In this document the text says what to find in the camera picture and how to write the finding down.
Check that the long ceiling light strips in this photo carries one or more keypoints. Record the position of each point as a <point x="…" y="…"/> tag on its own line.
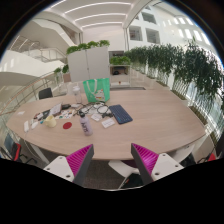
<point x="96" y="4"/>

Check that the lilac drink bottle black cap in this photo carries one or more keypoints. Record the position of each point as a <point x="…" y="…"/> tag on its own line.
<point x="86" y="126"/>

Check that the black flat folder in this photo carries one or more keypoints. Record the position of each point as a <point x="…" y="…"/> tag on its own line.
<point x="46" y="114"/>

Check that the white and brown booklet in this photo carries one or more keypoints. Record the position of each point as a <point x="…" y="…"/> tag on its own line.
<point x="55" y="109"/>

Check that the flat round red coaster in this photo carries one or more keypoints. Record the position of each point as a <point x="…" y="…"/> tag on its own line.
<point x="67" y="125"/>

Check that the green tote bag cat print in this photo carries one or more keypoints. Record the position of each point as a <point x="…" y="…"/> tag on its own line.
<point x="96" y="90"/>

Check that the clear plastic shaker bottle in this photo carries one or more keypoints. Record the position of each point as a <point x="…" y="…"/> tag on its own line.
<point x="77" y="95"/>

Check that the cream yellow mug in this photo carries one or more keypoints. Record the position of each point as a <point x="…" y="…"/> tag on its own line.
<point x="50" y="122"/>

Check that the white chair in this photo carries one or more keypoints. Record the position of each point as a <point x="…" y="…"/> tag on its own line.
<point x="123" y="168"/>

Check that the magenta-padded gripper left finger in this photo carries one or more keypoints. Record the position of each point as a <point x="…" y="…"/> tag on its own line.
<point x="63" y="166"/>

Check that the red and black chair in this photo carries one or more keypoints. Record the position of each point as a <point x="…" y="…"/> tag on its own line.
<point x="15" y="151"/>

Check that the small white printed card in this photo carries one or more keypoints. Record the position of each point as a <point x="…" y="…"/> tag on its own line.
<point x="108" y="123"/>

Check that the planter with green plants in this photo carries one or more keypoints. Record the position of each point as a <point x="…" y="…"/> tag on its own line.
<point x="63" y="70"/>

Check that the white cabinet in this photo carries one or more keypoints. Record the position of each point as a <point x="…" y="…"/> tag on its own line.
<point x="88" y="65"/>

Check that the glass railing wooden handrail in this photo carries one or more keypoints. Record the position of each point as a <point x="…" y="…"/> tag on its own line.
<point x="30" y="88"/>

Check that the green plants atop cabinet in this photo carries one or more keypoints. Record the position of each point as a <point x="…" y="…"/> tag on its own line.
<point x="87" y="45"/>

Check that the row of tall green plants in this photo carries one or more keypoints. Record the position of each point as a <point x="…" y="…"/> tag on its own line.
<point x="186" y="66"/>

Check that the dark blue keyboard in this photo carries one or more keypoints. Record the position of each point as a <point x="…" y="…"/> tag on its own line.
<point x="120" y="114"/>

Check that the white power strip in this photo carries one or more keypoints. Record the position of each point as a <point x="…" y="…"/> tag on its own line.
<point x="26" y="126"/>

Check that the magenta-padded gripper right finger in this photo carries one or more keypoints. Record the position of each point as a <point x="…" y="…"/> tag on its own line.
<point x="160" y="165"/>

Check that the colourful sticker sheet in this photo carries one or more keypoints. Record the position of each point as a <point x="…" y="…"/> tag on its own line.
<point x="66" y="114"/>

